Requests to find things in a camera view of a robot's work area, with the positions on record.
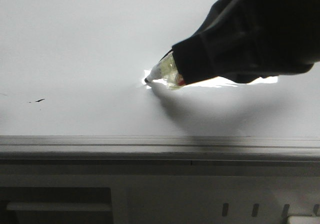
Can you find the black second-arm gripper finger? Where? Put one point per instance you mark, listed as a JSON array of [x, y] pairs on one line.
[[243, 40]]

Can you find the white black-tipped whiteboard marker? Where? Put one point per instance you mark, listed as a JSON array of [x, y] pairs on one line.
[[167, 71]]

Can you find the white box lower right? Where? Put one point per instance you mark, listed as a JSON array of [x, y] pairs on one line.
[[303, 220]]

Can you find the white whiteboard with aluminium frame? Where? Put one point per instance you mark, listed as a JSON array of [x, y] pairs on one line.
[[73, 98]]

